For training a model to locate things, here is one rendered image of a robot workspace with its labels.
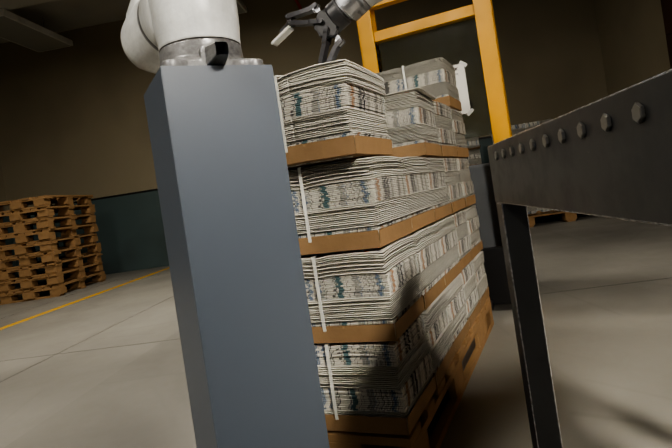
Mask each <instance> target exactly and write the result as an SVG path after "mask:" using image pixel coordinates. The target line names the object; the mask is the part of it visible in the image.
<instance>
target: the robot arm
mask: <svg viewBox="0 0 672 448"><path fill-rule="evenodd" d="M381 1H383V0H332V1H331V2H330V3H328V4H327V5H326V6H325V8H324V9H323V10H321V9H320V5H319V4H317V3H316V2H314V3H312V4H311V5H310V6H309V7H306V8H303V9H300V10H297V11H294V12H291V13H288V14H286V15H285V18H286V20H287V23H286V24H285V25H284V26H283V27H282V28H281V29H280V31H279V32H280V34H279V35H278V36H277V37H276V38H275V39H274V40H273V41H272V42H271V44H272V45H274V46H278V45H279V44H280V43H281V42H282V41H283V40H284V39H286V38H287V37H288V36H289V35H290V34H291V33H292V32H293V31H294V27H308V26H314V29H315V30H316V31H317V32H318V35H319V36H320V37H321V38H322V40H321V42H322V45H321V50H320V54H319V59H318V64H320V63H325V62H330V61H335V60H336V58H337V56H338V53H339V51H340V49H341V48H342V46H343V45H344V44H345V43H346V41H345V40H343V39H342V38H341V37H340V36H339V33H340V32H341V31H342V30H344V29H345V28H346V27H347V26H348V25H349V24H350V23H351V22H352V19H353V20H355V21H357V20H358V19H360V18H361V17H362V16H363V15H364V14H365V13H366V12H367V11H368V10H370V9H371V7H373V6H374V5H375V4H377V3H379V2H381ZM313 13H317V16H316V19H309V20H294V19H298V18H301V17H304V16H307V15H310V14H313ZM292 27H293V28H292ZM332 38H335V43H334V45H333V47H332V49H331V51H330V54H329V56H328V51H329V46H330V45H331V41H332ZM121 43H122V47H123V50H124V52H125V54H126V56H127V57H128V59H129V60H130V61H131V62H132V63H133V64H134V65H135V66H136V67H137V68H139V69H143V70H144V71H147V72H150V73H154V74H156V73H157V71H158V70H159V68H160V67H161V66H195V65H264V64H263V60H262V59H259V58H244V57H243V53H242V48H241V42H240V26H239V17H238V9H237V2H236V0H130V4H129V7H128V10H127V13H126V19H125V21H124V23H123V26H122V29H121ZM327 56H328V58H327Z"/></svg>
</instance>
